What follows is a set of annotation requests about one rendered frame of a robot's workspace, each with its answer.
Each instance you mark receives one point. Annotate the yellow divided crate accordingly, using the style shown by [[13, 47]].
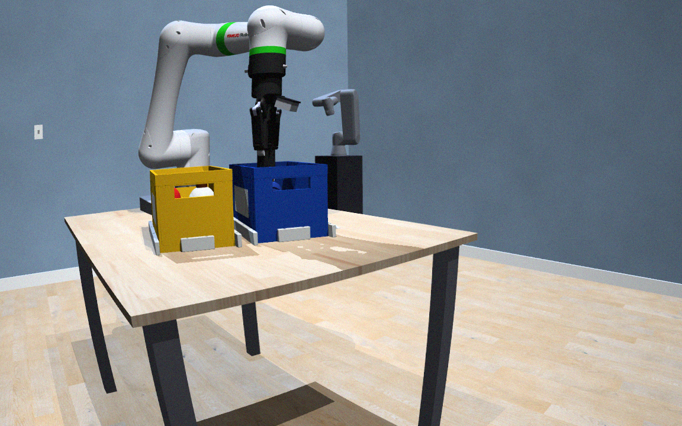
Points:
[[195, 216]]

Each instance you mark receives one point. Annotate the white bottle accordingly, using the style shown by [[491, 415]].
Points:
[[201, 190]]

